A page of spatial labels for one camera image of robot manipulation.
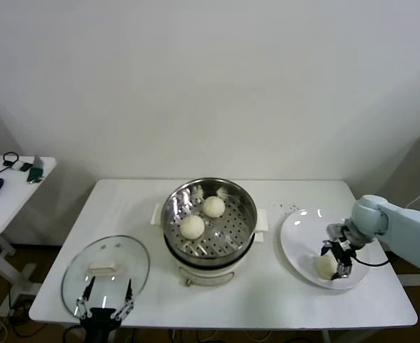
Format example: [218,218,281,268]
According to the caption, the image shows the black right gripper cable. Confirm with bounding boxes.
[351,249,391,267]

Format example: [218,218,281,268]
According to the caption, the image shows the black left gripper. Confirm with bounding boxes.
[73,274,135,343]

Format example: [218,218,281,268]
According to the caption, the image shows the stainless steel steamer basket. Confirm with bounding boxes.
[151,177,269,259]

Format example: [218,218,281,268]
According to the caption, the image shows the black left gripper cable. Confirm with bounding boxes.
[62,323,86,343]

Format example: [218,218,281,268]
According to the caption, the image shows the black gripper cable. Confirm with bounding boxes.
[351,249,391,267]
[62,323,86,343]

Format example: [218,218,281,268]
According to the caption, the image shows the looped black cable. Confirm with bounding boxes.
[1,152,20,168]

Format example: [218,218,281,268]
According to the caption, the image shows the small white side table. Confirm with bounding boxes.
[0,155,57,319]

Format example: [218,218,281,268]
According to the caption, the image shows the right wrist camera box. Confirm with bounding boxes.
[326,222,351,239]

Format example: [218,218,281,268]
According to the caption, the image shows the large white plate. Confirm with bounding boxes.
[279,208,371,290]

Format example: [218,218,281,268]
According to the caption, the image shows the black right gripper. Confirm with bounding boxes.
[319,238,357,282]

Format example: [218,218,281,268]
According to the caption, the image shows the white work table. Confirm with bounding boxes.
[28,178,418,343]

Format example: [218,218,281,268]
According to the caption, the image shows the white electric cooking pot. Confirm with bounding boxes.
[163,228,264,288]

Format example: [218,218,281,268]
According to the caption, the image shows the green circuit board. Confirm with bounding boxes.
[26,154,46,185]

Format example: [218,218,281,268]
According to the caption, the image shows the white steamed baozi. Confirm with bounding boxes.
[314,254,339,280]
[179,214,206,239]
[202,195,226,219]

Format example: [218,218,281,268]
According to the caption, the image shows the white furniture base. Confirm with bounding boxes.
[395,264,420,287]

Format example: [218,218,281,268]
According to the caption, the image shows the dark crumb specks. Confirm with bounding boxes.
[271,202,300,215]

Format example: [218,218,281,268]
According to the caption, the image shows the round glass pot lid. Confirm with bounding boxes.
[60,234,151,317]

